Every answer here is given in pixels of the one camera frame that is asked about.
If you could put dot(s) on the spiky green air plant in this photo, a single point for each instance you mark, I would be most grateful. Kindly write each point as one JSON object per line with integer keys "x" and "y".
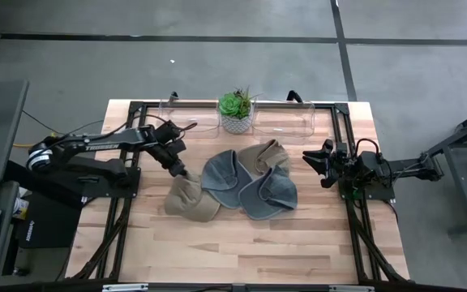
{"x": 245, "y": 100}

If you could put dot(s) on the grey table clamp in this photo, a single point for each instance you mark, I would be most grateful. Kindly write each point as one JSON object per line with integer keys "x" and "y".
{"x": 173, "y": 96}

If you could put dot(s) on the clear plastic bin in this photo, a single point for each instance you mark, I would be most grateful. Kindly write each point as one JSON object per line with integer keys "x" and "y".
{"x": 284, "y": 123}
{"x": 189, "y": 121}

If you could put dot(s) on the dark metal cart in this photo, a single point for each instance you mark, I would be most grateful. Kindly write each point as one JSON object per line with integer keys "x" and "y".
{"x": 460, "y": 162}

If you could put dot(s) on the green rosette succulent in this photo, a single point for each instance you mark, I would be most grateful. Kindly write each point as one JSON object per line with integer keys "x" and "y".
{"x": 229, "y": 104}

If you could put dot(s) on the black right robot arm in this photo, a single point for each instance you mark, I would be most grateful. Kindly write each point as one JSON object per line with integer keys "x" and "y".
{"x": 404, "y": 168}

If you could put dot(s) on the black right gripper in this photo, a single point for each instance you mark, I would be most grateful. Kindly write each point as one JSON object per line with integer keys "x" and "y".
{"x": 349, "y": 168}

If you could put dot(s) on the black box with white print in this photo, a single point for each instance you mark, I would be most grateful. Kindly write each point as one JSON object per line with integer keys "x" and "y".
{"x": 47, "y": 227}

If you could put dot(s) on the small colourful packet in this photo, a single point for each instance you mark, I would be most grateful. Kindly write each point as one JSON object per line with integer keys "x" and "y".
{"x": 22, "y": 209}

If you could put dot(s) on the khaki baseball cap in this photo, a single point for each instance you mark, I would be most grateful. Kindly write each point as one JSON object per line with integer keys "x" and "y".
{"x": 258, "y": 156}
{"x": 189, "y": 200}

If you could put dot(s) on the blue denim baseball cap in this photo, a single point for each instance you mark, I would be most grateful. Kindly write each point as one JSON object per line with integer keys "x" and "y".
{"x": 221, "y": 174}
{"x": 266, "y": 198}

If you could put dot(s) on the black table clamp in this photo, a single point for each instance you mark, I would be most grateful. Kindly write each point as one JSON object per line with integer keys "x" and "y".
{"x": 294, "y": 95}

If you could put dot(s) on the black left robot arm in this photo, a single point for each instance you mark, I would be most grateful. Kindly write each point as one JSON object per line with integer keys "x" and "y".
{"x": 95, "y": 146}

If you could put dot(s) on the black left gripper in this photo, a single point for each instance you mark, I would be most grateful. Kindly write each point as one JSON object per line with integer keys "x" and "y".
{"x": 168, "y": 152}

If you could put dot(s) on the black aluminium table frame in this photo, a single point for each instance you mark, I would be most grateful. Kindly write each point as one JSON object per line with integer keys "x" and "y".
{"x": 135, "y": 108}

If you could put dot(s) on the white grey patterned plant pot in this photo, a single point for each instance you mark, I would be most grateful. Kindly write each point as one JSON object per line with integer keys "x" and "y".
{"x": 236, "y": 125}

